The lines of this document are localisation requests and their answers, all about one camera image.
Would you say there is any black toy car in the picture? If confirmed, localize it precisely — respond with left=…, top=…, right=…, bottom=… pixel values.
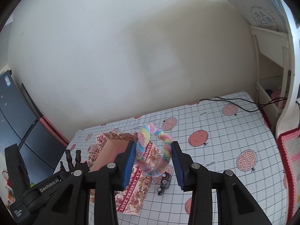
left=157, top=172, right=171, bottom=195

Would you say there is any grey booklet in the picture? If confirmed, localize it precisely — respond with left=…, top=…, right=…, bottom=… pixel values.
left=226, top=0, right=285, bottom=32

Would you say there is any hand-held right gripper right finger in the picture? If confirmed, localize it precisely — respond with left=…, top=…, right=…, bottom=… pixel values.
left=171, top=141, right=273, bottom=225

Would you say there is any long black cable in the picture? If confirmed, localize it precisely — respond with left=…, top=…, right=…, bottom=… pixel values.
left=197, top=97, right=260, bottom=112

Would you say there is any dark blue cabinet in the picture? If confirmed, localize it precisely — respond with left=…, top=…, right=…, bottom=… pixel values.
left=0, top=69, right=61, bottom=176

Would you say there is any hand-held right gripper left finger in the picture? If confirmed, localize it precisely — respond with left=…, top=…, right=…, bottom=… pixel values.
left=35, top=141, right=137, bottom=225

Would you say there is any white wooden shelf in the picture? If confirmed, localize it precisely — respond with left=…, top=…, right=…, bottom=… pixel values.
left=250, top=25, right=293, bottom=127

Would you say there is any pink crochet mat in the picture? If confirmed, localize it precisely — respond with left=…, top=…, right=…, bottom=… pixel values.
left=277, top=129, right=300, bottom=218

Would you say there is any floral paper gift box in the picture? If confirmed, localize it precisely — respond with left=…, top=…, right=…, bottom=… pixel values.
left=85, top=132, right=168, bottom=216

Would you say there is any pink flat board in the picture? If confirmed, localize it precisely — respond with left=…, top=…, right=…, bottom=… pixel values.
left=39, top=116, right=71, bottom=147

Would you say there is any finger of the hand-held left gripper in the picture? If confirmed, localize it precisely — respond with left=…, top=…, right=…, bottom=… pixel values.
left=59, top=161, right=74, bottom=179

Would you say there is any desktop with grid tablecloth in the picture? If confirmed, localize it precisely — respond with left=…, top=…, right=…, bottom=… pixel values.
left=54, top=91, right=289, bottom=225

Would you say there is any dark flat board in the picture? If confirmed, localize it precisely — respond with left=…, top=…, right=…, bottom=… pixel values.
left=21, top=83, right=44, bottom=120

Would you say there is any rainbow pipe cleaner ring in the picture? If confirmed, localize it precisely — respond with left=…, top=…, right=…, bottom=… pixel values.
left=134, top=122, right=173, bottom=177

